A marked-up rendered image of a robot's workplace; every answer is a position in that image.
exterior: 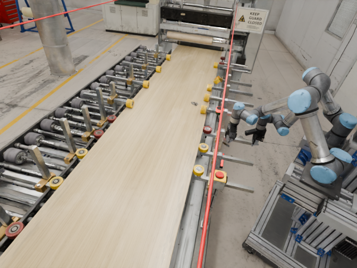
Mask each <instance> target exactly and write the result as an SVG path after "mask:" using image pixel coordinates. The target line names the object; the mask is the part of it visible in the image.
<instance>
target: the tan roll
mask: <svg viewBox="0 0 357 268"><path fill-rule="evenodd" d="M162 35H166V36H167V38H169V39H176V40H183V41H190V42H194V43H201V44H208V45H212V42H213V43H220V44H227V43H228V42H224V41H217V40H213V37H208V36H201V35H194V34H189V33H182V32H175V31H168V32H167V33H163V32H162Z"/></svg>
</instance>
